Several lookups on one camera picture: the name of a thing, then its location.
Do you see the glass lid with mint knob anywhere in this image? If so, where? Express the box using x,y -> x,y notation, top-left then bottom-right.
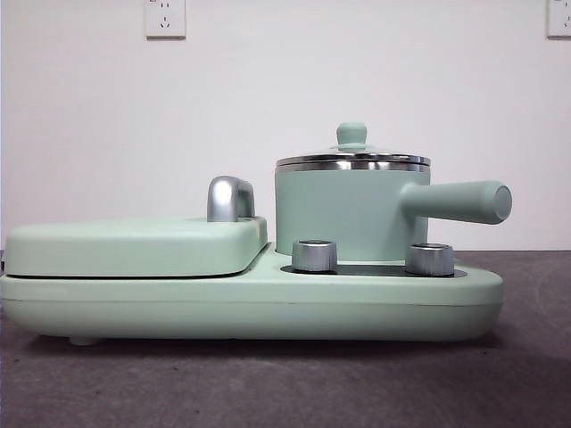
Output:
275,122 -> 433,166

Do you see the mint green steamer pot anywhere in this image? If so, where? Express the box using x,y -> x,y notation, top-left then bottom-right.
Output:
274,160 -> 513,265

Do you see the silver control knob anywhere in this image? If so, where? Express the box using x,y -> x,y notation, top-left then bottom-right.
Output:
291,239 -> 339,273
404,243 -> 456,276

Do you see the mint green breakfast machine base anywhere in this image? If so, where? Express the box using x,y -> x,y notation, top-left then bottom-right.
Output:
0,240 -> 506,347

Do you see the mint green griddle cover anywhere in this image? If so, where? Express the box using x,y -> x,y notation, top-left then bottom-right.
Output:
4,216 -> 269,278

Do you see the silver griddle cover handle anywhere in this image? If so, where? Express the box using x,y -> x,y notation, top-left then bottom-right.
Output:
206,175 -> 258,223

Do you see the white wall socket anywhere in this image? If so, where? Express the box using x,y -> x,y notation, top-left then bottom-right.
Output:
145,0 -> 187,40
546,0 -> 571,39

